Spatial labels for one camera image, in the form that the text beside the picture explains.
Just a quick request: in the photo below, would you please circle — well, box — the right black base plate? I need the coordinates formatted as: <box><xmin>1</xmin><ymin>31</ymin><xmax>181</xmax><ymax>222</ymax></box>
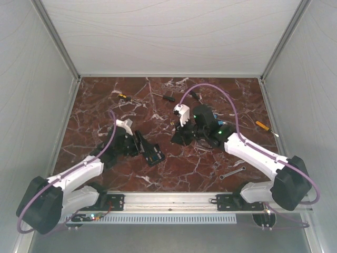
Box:
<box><xmin>215</xmin><ymin>194</ymin><xmax>264</xmax><ymax>211</ymax></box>

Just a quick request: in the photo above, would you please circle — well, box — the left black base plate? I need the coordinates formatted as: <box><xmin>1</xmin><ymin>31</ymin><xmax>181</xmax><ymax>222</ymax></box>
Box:
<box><xmin>81</xmin><ymin>193</ymin><xmax>125</xmax><ymax>212</ymax></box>

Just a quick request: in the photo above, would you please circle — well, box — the clear fuse box cover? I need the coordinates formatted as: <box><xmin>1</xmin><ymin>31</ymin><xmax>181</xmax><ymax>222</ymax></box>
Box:
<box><xmin>194</xmin><ymin>140</ymin><xmax>213</xmax><ymax>152</ymax></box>

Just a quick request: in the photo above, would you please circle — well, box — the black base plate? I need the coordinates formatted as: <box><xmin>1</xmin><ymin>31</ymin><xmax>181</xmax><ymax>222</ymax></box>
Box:
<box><xmin>81</xmin><ymin>193</ymin><xmax>125</xmax><ymax>212</ymax></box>
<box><xmin>215</xmin><ymin>194</ymin><xmax>264</xmax><ymax>211</ymax></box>

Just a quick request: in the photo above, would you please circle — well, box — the orange handle screwdriver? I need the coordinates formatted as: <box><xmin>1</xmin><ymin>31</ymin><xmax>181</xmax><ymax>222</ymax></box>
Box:
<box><xmin>256</xmin><ymin>121</ymin><xmax>270</xmax><ymax>131</ymax></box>

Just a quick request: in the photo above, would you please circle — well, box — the silver wrench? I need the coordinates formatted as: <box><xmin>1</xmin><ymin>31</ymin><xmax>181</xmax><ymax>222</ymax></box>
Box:
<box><xmin>219</xmin><ymin>166</ymin><xmax>246</xmax><ymax>180</ymax></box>

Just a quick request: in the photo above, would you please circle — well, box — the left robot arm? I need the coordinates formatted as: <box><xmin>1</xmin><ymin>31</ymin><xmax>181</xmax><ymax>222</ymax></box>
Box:
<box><xmin>16</xmin><ymin>121</ymin><xmax>162</xmax><ymax>235</ymax></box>

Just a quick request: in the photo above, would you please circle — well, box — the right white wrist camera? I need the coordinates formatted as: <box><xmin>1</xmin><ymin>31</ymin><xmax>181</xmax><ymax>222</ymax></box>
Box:
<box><xmin>173</xmin><ymin>104</ymin><xmax>190</xmax><ymax>127</ymax></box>

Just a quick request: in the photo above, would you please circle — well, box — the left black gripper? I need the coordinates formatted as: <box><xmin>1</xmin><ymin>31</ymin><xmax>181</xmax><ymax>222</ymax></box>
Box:
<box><xmin>116</xmin><ymin>130</ymin><xmax>154</xmax><ymax>157</ymax></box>

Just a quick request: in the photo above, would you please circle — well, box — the blue plastic tool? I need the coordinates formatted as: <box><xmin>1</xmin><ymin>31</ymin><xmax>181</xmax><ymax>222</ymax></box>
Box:
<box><xmin>213</xmin><ymin>114</ymin><xmax>227</xmax><ymax>125</ymax></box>

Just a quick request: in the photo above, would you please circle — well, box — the black screwdriver middle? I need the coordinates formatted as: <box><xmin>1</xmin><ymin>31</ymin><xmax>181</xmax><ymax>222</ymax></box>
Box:
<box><xmin>153</xmin><ymin>93</ymin><xmax>175</xmax><ymax>102</ymax></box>

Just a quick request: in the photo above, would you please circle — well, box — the aluminium mounting rail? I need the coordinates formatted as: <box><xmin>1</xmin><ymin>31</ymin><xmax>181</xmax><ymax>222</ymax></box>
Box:
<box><xmin>60</xmin><ymin>191</ymin><xmax>314</xmax><ymax>211</ymax></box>

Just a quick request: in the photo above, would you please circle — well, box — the yellow black screwdriver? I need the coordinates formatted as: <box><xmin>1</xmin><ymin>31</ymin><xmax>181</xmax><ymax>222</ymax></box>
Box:
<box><xmin>118</xmin><ymin>94</ymin><xmax>132</xmax><ymax>101</ymax></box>

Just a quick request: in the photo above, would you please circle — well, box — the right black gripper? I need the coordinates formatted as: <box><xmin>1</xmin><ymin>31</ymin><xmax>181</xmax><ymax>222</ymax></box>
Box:
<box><xmin>171</xmin><ymin>116</ymin><xmax>206</xmax><ymax>147</ymax></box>

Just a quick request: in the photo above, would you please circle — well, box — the black screwdriver right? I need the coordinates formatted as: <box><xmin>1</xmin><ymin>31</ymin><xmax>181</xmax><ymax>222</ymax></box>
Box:
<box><xmin>190</xmin><ymin>91</ymin><xmax>203</xmax><ymax>104</ymax></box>

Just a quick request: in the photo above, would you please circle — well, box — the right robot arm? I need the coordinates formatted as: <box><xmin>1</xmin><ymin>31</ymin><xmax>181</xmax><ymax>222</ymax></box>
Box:
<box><xmin>171</xmin><ymin>104</ymin><xmax>312</xmax><ymax>211</ymax></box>

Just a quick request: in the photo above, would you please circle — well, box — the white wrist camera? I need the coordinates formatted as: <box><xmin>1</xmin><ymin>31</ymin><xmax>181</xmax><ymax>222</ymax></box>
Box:
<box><xmin>116</xmin><ymin>119</ymin><xmax>133</xmax><ymax>136</ymax></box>
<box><xmin>173</xmin><ymin>104</ymin><xmax>190</xmax><ymax>127</ymax></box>

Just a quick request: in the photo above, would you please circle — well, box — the black fuse box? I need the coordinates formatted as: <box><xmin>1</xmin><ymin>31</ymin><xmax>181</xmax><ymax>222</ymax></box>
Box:
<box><xmin>143</xmin><ymin>144</ymin><xmax>165</xmax><ymax>167</ymax></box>

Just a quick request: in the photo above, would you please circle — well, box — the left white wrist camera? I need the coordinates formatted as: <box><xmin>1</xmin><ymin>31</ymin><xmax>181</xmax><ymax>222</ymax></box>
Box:
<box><xmin>116</xmin><ymin>119</ymin><xmax>133</xmax><ymax>136</ymax></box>

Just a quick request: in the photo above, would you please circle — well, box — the slotted grey cable duct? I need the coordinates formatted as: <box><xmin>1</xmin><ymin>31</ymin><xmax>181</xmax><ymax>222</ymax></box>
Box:
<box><xmin>68</xmin><ymin>213</ymin><xmax>237</xmax><ymax>225</ymax></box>

